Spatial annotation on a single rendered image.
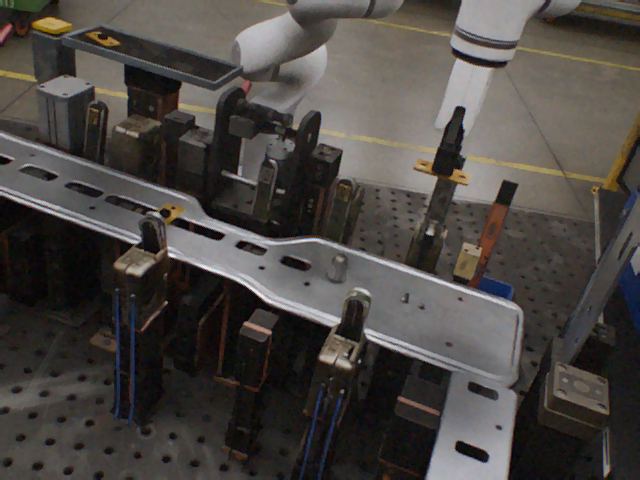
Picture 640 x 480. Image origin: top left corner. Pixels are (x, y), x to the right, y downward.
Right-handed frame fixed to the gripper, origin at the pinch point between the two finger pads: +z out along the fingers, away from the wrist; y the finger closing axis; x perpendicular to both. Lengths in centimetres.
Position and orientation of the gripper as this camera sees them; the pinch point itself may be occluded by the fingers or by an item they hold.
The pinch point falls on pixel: (446, 157)
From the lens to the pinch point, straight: 97.0
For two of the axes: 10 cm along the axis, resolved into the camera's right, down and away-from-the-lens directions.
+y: -3.3, 5.0, -8.0
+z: -1.6, 8.1, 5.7
